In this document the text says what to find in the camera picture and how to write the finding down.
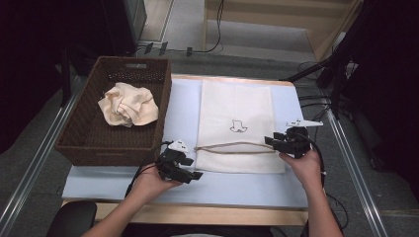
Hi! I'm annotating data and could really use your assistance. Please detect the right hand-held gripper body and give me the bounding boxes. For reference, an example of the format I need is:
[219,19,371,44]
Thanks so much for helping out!
[280,118,324,159]

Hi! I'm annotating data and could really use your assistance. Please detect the bundle of black floor cables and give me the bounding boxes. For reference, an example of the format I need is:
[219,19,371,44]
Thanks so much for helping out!
[296,60,334,124]

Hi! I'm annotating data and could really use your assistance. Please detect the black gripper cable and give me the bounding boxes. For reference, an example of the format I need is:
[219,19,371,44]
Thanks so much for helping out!
[295,131,350,231]
[124,140,174,198]

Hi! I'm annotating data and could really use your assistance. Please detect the person's right hand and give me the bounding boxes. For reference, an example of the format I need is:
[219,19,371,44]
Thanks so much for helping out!
[279,149,326,196]

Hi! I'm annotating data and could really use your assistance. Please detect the cream cloth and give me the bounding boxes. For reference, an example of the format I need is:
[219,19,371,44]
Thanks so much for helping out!
[97,82,160,128]
[195,78,287,175]

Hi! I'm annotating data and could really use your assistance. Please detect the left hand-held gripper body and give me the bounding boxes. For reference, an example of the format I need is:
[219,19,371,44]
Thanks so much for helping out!
[156,139,191,182]

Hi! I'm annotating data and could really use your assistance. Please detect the person's left hand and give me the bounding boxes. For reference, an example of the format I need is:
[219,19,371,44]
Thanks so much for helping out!
[130,162,184,205]

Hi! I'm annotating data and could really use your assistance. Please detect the metal floor rail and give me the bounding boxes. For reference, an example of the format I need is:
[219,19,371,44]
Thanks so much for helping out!
[0,74,87,233]
[325,108,390,237]

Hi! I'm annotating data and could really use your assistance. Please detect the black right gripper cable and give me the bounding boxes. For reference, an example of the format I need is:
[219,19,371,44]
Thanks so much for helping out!
[295,131,350,231]

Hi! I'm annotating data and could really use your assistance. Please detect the light blue table mat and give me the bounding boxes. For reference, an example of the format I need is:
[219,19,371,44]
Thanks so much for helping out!
[61,78,309,209]

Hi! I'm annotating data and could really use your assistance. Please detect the wooden platform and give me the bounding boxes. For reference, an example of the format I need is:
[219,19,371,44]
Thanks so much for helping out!
[203,0,365,63]

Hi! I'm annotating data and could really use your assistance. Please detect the black stand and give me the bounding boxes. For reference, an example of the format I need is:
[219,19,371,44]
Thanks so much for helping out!
[279,0,419,119]

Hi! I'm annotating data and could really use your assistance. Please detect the black curtain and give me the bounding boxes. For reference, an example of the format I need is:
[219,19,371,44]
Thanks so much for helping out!
[0,0,148,154]

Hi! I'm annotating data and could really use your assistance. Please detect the beige rope drawstring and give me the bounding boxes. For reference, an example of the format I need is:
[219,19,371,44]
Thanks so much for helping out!
[194,141,279,155]

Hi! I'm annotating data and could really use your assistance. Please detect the black power adapters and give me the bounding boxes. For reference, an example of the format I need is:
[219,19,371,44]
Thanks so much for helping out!
[142,40,194,57]

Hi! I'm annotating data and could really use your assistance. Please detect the brown wicker basket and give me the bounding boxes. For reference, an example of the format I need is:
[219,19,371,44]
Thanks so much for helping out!
[54,55,173,167]

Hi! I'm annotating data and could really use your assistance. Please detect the black floor cable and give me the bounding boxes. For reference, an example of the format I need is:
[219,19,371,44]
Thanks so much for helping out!
[166,0,225,55]

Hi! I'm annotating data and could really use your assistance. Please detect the black chair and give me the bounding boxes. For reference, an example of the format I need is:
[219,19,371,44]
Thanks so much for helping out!
[45,200,99,237]

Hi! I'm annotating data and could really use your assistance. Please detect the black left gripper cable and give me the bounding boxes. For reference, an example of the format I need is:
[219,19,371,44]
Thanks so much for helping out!
[124,140,174,198]

